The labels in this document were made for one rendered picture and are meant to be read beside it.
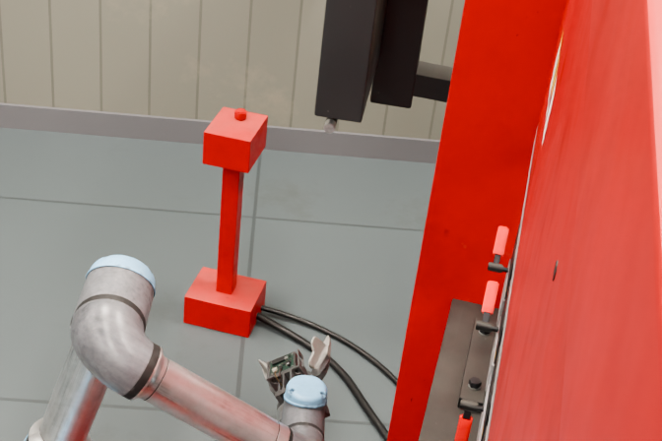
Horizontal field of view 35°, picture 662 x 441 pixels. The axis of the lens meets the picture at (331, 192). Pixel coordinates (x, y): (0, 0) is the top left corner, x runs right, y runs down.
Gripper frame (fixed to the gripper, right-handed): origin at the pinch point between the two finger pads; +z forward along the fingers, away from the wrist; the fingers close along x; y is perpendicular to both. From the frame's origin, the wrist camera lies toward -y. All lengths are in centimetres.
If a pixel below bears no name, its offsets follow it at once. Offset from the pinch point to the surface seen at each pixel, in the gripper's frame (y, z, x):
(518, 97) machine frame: 12, 39, -62
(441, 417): -29.1, -3.0, -20.1
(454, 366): -32.0, 14.0, -24.8
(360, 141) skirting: -103, 266, 11
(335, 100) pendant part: 19, 63, -22
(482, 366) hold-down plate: -32.3, 10.9, -30.9
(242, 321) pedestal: -77, 128, 56
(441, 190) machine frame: -5, 43, -37
